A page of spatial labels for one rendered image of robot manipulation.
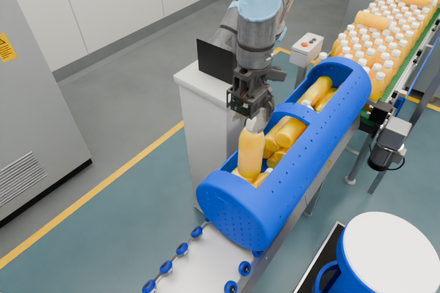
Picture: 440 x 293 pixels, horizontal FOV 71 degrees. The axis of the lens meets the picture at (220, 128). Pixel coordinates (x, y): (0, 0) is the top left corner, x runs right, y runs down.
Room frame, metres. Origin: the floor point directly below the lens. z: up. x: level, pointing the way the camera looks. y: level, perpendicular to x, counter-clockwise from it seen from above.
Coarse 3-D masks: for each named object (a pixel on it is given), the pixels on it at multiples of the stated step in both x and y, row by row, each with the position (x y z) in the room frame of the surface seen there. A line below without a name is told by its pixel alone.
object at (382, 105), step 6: (378, 102) 1.13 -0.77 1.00; (384, 102) 1.13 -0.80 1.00; (372, 108) 1.12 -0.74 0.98; (378, 108) 1.09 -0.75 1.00; (384, 108) 1.09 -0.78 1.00; (390, 108) 1.09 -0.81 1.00; (372, 114) 1.10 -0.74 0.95; (378, 114) 1.08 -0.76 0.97; (384, 114) 1.06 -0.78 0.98; (390, 114) 1.09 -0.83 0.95; (372, 120) 1.09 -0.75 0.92; (378, 120) 1.07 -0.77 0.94; (384, 120) 1.06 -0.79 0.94
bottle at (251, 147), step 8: (240, 136) 0.57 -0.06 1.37; (248, 136) 0.55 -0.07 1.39; (256, 136) 0.55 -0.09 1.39; (264, 136) 0.57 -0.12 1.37; (240, 144) 0.56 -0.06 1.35; (248, 144) 0.54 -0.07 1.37; (256, 144) 0.54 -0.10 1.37; (264, 144) 0.56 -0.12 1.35; (240, 152) 0.56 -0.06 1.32; (248, 152) 0.54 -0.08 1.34; (256, 152) 0.54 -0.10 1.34; (240, 160) 0.56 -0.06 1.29; (248, 160) 0.54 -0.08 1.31; (256, 160) 0.54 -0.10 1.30; (240, 168) 0.55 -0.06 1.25; (248, 168) 0.54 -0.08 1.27; (256, 168) 0.54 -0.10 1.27; (248, 176) 0.54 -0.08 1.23; (256, 176) 0.55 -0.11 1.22
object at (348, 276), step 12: (336, 252) 0.42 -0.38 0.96; (336, 264) 0.51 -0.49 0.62; (348, 264) 0.36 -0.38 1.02; (336, 276) 0.52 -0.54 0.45; (348, 276) 0.34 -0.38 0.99; (312, 288) 0.43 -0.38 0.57; (324, 288) 0.53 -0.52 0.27; (336, 288) 0.34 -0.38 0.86; (348, 288) 0.32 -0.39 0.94; (360, 288) 0.30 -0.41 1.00
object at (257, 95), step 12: (240, 72) 0.53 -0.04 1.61; (252, 72) 0.52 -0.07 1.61; (264, 72) 0.53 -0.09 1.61; (240, 84) 0.52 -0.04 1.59; (252, 84) 0.52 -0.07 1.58; (264, 84) 0.56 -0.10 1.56; (228, 96) 0.54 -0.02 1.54; (240, 96) 0.51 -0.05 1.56; (252, 96) 0.52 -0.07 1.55; (264, 96) 0.53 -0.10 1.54; (240, 108) 0.52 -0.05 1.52; (252, 108) 0.50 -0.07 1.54
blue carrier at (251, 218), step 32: (320, 64) 1.17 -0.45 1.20; (352, 64) 1.12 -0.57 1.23; (288, 96) 1.06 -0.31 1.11; (352, 96) 0.95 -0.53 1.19; (320, 128) 0.76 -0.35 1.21; (288, 160) 0.61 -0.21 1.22; (320, 160) 0.67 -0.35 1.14; (224, 192) 0.49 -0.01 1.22; (256, 192) 0.49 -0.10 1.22; (288, 192) 0.52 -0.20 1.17; (224, 224) 0.49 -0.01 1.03; (256, 224) 0.42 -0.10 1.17
